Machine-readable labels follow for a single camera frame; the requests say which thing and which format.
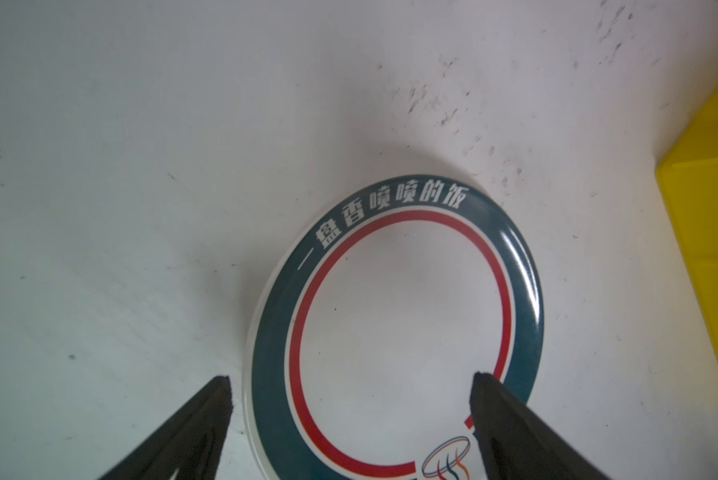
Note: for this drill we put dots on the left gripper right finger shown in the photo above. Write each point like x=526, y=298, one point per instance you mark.
x=517, y=444

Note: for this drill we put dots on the yellow plastic bin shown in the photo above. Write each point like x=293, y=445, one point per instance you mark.
x=688, y=181

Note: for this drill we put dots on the white plate teal red rim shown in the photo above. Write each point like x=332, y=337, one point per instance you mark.
x=364, y=345

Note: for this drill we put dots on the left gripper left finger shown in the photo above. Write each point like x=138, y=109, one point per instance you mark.
x=189, y=444

